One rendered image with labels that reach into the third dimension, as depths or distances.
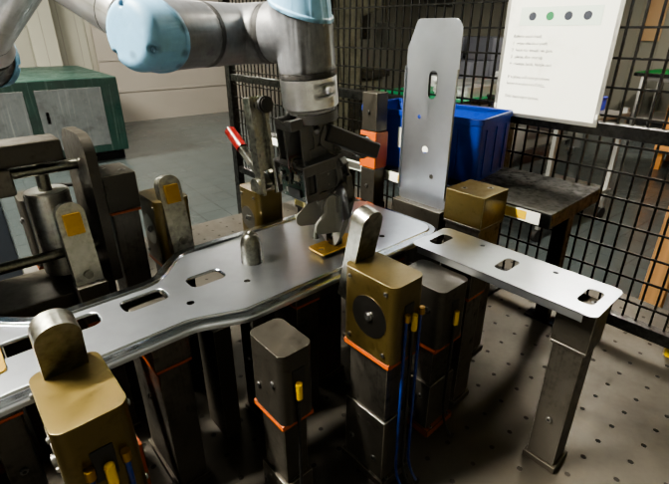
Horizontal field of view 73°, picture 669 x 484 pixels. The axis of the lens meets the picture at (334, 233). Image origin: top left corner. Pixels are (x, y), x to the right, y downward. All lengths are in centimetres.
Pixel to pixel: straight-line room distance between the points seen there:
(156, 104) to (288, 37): 748
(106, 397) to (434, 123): 69
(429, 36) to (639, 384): 77
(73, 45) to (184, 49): 726
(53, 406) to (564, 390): 62
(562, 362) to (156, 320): 55
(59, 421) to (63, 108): 509
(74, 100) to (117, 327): 492
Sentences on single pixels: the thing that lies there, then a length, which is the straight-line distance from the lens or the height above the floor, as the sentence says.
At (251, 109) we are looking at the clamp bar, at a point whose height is 120.
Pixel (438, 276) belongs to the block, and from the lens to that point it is 71.
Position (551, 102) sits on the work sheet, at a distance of 108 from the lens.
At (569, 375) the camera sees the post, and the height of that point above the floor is 88.
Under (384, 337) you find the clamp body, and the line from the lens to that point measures 58.
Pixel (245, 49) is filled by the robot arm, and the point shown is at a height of 130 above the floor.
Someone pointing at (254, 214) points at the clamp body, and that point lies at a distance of 86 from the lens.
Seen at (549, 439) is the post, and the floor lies 76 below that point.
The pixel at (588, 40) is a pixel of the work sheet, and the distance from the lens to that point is 105.
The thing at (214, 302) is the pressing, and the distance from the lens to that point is 61.
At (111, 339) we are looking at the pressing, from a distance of 59.
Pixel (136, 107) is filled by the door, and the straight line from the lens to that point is 797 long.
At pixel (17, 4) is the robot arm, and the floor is 136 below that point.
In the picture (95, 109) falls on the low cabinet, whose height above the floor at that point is 56.
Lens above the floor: 132
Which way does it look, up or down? 24 degrees down
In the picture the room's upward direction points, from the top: straight up
